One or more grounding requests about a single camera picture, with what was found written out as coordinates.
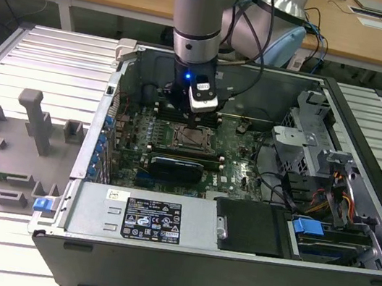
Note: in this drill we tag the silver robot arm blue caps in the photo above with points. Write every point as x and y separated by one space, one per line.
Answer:
198 12

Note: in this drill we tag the black plastic shroud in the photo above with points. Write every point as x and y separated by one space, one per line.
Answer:
254 227

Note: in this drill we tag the silver metal drive cage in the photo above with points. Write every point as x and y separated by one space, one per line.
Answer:
297 146

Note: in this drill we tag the blue plastic case latch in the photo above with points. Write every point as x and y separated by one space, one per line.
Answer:
40 204

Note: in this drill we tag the thin metal locking lever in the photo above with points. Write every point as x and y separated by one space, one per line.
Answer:
194 147
182 127

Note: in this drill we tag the plain white paper sheet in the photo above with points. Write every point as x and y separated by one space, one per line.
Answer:
379 25

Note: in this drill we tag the blue disk carrier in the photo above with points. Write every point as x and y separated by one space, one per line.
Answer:
307 228

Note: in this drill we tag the grey parts rack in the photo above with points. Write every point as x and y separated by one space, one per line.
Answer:
11 142

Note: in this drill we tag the silver square CPU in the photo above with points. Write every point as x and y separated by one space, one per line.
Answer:
193 138

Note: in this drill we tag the open black PC case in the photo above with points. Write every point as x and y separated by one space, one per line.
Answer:
190 278

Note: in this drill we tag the grey power supply unit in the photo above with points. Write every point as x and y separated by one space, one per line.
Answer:
92 207

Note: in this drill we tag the black graphics card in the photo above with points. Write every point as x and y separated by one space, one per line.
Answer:
175 171

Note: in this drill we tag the white wrist camera black mount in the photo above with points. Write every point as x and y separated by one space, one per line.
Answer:
203 104

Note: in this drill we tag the CPU socket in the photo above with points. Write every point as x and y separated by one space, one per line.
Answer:
173 137

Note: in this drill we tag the green motherboard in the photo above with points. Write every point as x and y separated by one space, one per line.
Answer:
232 179

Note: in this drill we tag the white sheet black strip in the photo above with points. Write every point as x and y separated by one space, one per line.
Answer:
370 13

